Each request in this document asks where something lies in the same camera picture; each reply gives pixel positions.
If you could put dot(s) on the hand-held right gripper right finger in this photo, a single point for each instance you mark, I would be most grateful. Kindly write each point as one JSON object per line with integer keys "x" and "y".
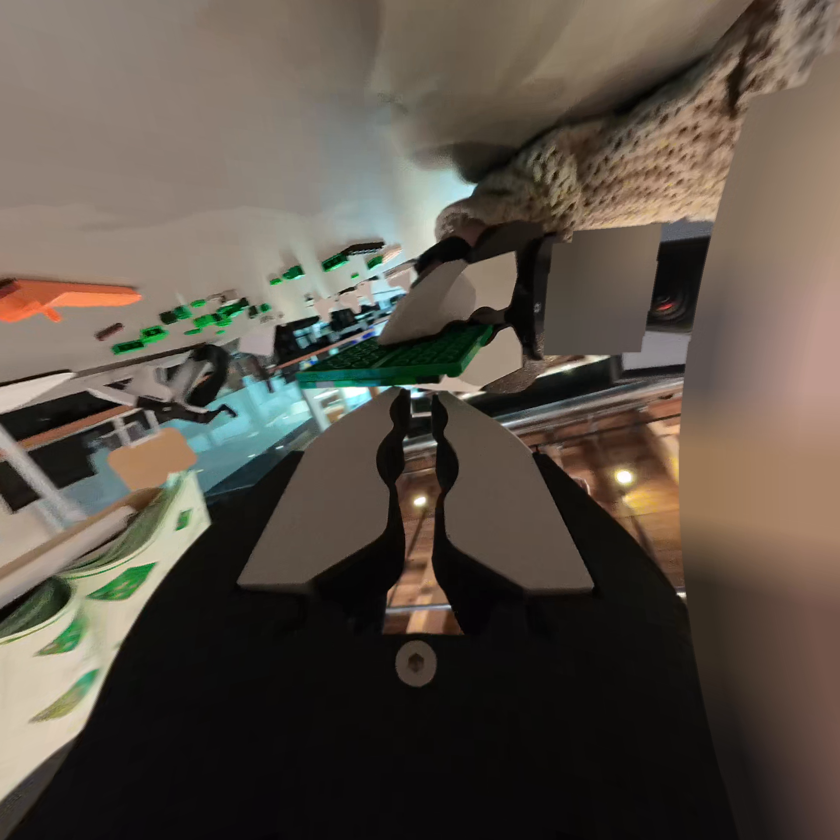
{"x": 505, "y": 518}

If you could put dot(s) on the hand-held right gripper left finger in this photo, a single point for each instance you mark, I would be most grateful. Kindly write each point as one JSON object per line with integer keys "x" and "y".
{"x": 328, "y": 512}

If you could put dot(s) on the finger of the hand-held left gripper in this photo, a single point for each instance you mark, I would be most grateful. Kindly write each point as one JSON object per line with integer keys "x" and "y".
{"x": 446, "y": 295}
{"x": 502, "y": 358}

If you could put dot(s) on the green lego base plate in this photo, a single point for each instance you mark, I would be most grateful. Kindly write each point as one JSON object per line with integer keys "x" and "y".
{"x": 394, "y": 358}

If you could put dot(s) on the person's left forearm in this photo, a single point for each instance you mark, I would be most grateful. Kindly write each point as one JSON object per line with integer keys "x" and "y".
{"x": 623, "y": 170}

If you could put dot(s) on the scattered small lego pieces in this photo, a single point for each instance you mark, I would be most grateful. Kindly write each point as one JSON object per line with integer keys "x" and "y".
{"x": 154, "y": 333}

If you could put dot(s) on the black white device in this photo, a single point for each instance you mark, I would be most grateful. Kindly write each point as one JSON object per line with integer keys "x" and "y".
{"x": 197, "y": 380}

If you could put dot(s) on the orange brick separator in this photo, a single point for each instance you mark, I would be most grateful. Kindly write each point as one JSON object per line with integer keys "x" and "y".
{"x": 72, "y": 296}

